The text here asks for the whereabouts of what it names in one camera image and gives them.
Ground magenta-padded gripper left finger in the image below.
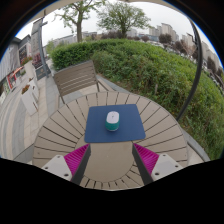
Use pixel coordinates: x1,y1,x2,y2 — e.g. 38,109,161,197
41,143,92,186

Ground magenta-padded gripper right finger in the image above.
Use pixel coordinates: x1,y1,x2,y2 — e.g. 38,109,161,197
131,143,184,186

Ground white and teal computer mouse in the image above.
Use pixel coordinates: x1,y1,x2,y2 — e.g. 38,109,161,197
105,110,121,132

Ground blue rectangular mouse pad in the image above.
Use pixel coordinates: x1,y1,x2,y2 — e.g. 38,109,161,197
83,103,147,144

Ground tall white flower planter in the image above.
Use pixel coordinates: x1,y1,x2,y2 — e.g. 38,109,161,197
20,83,40,117
20,56,36,81

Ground slatted wooden chair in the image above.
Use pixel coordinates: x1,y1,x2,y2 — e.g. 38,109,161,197
53,59,116,104

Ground green trimmed hedge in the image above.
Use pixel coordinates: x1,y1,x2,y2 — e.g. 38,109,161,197
49,38,224,161

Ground curved dark umbrella pole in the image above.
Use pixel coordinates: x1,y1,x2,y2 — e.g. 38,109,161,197
175,19,204,122

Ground grey shopfront building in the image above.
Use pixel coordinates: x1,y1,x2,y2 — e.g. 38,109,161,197
0,34,33,101

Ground tall grey sign pillar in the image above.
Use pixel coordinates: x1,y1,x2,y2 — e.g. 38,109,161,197
30,18,52,81

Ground distant apartment buildings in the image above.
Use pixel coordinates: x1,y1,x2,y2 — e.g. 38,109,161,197
49,22,221,73

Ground thin-trunked leafy tree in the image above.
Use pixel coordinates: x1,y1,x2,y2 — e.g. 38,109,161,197
54,0,108,44

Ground round-crowned leafy tree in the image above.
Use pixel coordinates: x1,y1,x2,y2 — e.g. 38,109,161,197
96,1,152,39

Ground beige umbrella canopy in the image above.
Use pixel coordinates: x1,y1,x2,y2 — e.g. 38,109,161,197
33,0,191,21

